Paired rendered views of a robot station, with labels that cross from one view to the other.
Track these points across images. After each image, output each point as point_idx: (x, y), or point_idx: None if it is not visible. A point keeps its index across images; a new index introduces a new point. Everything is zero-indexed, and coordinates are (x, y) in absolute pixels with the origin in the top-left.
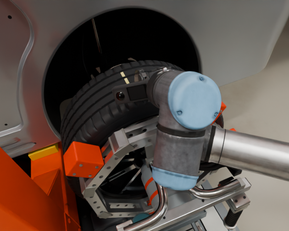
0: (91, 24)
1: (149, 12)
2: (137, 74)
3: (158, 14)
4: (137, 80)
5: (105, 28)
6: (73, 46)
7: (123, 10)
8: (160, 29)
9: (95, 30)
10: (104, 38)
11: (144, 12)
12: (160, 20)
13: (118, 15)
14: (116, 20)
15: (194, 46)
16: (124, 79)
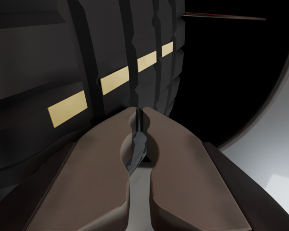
0: (225, 12)
1: (200, 102)
2: (257, 226)
3: (192, 111)
4: (176, 180)
5: (205, 34)
6: None
7: (218, 69)
8: (173, 109)
9: (213, 15)
10: (190, 28)
11: (203, 96)
12: (184, 112)
13: (214, 60)
14: (209, 55)
15: (148, 164)
16: (153, 50)
